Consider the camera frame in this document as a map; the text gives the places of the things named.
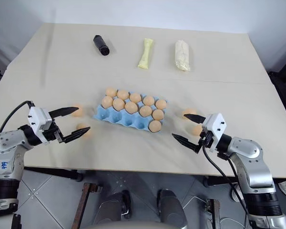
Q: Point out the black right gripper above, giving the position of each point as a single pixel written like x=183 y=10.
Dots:
x=207 y=140

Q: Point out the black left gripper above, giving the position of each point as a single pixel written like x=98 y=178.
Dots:
x=51 y=133

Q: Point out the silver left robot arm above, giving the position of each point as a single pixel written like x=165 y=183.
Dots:
x=4 y=143

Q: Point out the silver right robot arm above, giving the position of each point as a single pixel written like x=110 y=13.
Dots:
x=248 y=149

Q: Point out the blue egg tray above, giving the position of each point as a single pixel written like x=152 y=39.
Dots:
x=114 y=117

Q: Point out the brown egg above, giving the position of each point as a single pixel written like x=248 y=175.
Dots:
x=107 y=101
x=145 y=111
x=161 y=104
x=189 y=111
x=158 y=114
x=78 y=112
x=148 y=100
x=110 y=91
x=135 y=97
x=197 y=130
x=155 y=126
x=118 y=105
x=123 y=94
x=131 y=107
x=84 y=132

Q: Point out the white wrapped packet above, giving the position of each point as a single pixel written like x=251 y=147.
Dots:
x=182 y=55

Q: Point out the dark rounded shape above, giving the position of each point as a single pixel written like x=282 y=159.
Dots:
x=114 y=207
x=170 y=207

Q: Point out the rusty metal bar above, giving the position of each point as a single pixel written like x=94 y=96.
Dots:
x=84 y=205
x=214 y=214

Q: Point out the black bottle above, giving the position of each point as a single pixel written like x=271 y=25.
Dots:
x=101 y=45

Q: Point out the pale yellow wrapped packet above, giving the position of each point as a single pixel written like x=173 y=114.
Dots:
x=145 y=55

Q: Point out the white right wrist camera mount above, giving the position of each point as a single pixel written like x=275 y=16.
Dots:
x=215 y=124

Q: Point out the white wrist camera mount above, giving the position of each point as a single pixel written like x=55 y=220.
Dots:
x=39 y=119
x=215 y=124

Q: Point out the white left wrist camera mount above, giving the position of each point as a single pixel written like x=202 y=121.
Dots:
x=39 y=119

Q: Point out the black table frame bar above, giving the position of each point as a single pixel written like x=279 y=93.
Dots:
x=57 y=173
x=219 y=181

